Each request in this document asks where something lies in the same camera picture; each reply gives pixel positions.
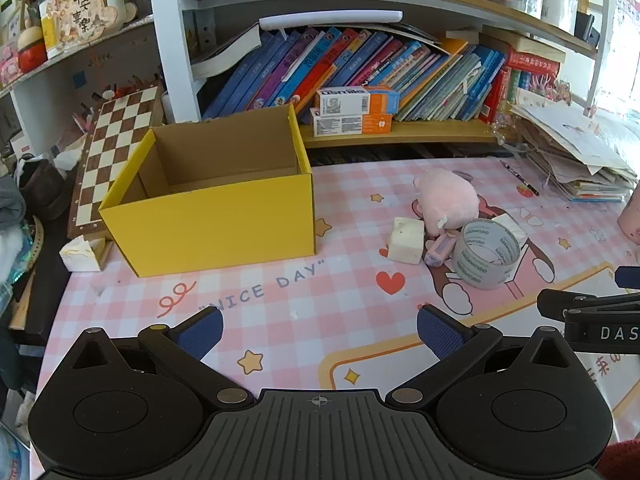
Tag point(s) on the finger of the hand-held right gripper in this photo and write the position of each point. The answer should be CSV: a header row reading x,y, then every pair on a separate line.
x,y
629,277
570,304

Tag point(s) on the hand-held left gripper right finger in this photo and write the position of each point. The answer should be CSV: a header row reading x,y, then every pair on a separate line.
x,y
440,334

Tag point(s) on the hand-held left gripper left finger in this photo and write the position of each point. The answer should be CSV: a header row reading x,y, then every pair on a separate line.
x,y
200,334

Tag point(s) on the clear tape roll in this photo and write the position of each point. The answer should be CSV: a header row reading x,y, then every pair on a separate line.
x,y
470,272

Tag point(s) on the white foam block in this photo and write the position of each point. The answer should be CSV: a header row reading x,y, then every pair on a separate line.
x,y
406,242

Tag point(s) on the yellow cardboard box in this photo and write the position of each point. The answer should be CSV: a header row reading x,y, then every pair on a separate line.
x,y
210,225

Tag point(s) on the pink plush toy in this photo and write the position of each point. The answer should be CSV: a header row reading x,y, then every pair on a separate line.
x,y
445,197

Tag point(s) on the white storage container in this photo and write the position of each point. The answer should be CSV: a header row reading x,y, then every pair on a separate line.
x,y
560,10

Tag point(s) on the stack of papers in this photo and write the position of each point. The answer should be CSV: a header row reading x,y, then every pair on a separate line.
x,y
575,160

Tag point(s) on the dark red cloth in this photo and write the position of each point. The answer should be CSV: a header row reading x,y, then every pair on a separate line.
x,y
622,462

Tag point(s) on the black patterned pencil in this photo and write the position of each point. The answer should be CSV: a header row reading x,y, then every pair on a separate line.
x,y
520,178

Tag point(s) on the white paper wedge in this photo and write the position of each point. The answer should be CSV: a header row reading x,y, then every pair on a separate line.
x,y
82,257

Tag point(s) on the pink checked desk mat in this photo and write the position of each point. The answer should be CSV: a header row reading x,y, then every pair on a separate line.
x,y
350,200

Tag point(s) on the clear bead ornament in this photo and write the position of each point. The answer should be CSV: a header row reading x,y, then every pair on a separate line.
x,y
505,132

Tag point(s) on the wooden bookshelf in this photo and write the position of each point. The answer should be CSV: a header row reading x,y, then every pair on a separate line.
x,y
425,132

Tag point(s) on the pink tinsel ornament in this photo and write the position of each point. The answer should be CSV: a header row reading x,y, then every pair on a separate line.
x,y
550,89

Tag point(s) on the wooden chessboard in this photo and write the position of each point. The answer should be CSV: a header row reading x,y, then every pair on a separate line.
x,y
110,150

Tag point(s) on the dark brown bag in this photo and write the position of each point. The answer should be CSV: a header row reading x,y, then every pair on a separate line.
x,y
42,185

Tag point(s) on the orange blue white carton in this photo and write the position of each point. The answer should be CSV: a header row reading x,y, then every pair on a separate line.
x,y
350,100

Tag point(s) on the row of colourful books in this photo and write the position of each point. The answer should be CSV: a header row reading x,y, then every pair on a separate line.
x,y
350,60

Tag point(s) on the red round jar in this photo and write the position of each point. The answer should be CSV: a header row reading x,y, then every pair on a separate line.
x,y
32,52

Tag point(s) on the white light bar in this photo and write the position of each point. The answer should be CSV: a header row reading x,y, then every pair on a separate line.
x,y
330,19

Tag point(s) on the cartoon rabbit plaque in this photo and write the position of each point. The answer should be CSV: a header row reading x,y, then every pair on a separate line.
x,y
85,5

